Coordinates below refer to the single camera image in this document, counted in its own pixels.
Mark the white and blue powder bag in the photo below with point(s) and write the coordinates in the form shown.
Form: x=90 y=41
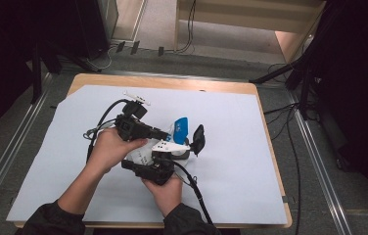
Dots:
x=180 y=129

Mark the wooden shelf unit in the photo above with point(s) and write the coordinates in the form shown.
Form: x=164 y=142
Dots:
x=237 y=23

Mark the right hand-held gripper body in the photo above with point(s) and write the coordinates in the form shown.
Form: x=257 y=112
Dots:
x=159 y=171

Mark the person's left hand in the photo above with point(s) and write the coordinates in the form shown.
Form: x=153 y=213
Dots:
x=110 y=150

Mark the black upright stand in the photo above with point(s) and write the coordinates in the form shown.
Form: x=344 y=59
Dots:
x=36 y=75

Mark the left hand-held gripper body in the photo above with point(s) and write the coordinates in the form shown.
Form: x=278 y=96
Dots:
x=131 y=127

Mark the white paper sheet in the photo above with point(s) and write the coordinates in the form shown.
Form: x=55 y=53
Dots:
x=231 y=163

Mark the black tripod stand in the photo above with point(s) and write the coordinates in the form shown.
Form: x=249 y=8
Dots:
x=289 y=68

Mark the person's right hand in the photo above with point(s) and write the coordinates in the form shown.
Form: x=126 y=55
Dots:
x=169 y=196

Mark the glass jar with black lid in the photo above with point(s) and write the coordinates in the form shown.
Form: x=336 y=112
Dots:
x=199 y=138

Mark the black curtain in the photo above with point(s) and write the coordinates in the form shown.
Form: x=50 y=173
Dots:
x=9 y=49
x=361 y=81

